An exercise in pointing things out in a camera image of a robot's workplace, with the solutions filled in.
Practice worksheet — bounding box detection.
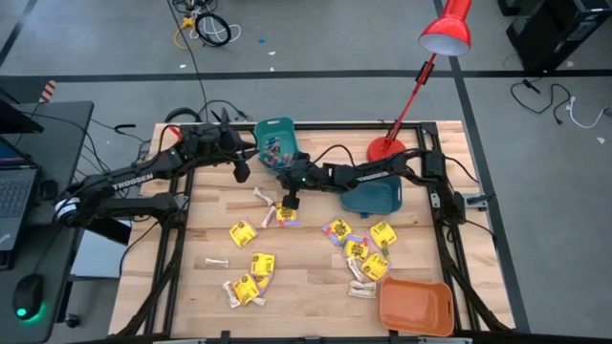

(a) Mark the yellow floor cable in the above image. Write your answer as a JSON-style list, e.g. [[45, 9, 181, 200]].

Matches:
[[172, 16, 197, 52]]

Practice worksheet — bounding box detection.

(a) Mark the dark teal plastic bin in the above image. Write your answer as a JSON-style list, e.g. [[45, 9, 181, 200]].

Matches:
[[339, 175, 404, 219]]

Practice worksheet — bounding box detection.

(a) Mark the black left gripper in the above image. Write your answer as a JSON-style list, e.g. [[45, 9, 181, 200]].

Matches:
[[184, 124, 259, 184]]

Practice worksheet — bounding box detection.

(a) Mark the dark flat monitor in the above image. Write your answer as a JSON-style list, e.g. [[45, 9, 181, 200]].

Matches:
[[0, 97, 45, 136]]

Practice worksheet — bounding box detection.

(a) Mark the orange black striped ramp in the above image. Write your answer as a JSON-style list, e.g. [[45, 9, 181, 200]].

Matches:
[[37, 79, 59, 104]]

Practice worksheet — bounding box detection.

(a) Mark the black floor cable with plug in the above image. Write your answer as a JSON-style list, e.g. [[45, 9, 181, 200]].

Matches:
[[510, 78, 574, 127]]

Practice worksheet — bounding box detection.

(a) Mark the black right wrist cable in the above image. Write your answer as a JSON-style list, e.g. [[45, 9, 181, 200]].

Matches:
[[313, 143, 356, 168]]

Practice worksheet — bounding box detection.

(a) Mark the grey laptop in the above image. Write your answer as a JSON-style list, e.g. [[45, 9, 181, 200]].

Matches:
[[0, 136, 40, 253]]

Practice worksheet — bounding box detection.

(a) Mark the white floor cable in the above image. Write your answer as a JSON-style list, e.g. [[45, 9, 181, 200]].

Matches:
[[565, 95, 608, 130], [188, 18, 243, 47]]

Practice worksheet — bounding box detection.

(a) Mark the small black desk device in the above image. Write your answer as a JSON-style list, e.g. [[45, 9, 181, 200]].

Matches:
[[38, 179, 59, 202]]

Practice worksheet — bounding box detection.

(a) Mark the black computer tower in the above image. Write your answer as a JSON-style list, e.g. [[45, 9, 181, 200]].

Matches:
[[505, 0, 612, 74]]

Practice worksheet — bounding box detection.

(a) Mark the black cable coil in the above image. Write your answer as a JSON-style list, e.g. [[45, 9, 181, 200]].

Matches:
[[194, 11, 233, 48]]

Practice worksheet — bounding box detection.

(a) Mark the red desk lamp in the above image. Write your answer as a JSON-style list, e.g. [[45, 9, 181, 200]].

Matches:
[[365, 0, 474, 163]]

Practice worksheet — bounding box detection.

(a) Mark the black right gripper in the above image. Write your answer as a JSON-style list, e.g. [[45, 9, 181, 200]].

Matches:
[[275, 153, 325, 211]]

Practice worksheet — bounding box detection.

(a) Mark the thick black hose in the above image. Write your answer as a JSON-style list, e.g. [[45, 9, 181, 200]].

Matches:
[[164, 107, 203, 124]]

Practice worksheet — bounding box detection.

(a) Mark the orange plastic bin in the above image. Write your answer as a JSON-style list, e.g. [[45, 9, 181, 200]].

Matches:
[[379, 275, 455, 337]]

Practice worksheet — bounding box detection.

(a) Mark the black computer mouse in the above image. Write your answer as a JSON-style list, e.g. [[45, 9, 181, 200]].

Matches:
[[12, 273, 46, 322]]

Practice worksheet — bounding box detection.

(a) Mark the black side desk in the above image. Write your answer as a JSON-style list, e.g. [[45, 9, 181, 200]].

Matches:
[[0, 99, 133, 344]]

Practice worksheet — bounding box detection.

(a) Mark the light teal plastic bin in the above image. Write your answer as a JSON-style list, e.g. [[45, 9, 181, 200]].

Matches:
[[252, 116, 301, 173]]

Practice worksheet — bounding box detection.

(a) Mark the long black floor cable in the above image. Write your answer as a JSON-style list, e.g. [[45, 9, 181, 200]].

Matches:
[[164, 0, 211, 123]]

